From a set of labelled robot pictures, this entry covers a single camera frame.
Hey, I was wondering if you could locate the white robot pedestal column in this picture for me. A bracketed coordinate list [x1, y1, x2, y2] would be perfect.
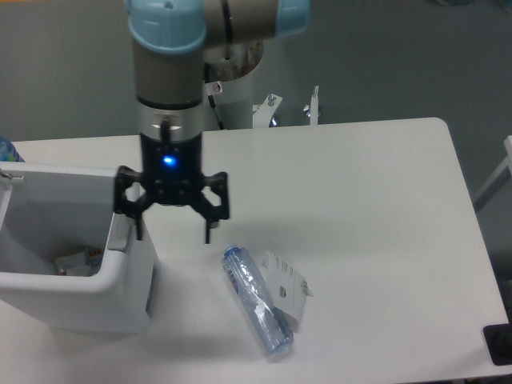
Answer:
[204, 40, 264, 130]

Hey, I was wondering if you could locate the white push-lid trash can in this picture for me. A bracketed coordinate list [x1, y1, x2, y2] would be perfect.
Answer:
[1, 162, 159, 333]

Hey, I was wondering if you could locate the clear plastic water bottle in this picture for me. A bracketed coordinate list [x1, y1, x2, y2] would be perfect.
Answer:
[222, 245, 294, 355]

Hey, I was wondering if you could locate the white frame at right edge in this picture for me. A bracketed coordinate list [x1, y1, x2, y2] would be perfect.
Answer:
[473, 135, 511, 212]

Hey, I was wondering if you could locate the black table clamp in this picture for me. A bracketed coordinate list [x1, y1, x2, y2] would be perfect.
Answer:
[483, 323, 511, 366]

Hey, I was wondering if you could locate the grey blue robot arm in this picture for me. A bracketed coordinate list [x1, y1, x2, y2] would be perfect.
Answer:
[114, 1, 311, 235]

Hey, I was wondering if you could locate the blue patterned object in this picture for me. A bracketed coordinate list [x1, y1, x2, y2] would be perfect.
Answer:
[0, 136, 25, 162]

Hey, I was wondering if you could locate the trash inside the can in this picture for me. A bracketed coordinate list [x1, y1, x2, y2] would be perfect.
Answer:
[54, 247, 104, 277]

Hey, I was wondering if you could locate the white metal base frame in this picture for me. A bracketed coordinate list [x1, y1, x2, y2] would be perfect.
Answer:
[252, 85, 322, 129]

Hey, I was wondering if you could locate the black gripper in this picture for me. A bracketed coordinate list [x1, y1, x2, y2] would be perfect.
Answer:
[112, 134, 231, 245]

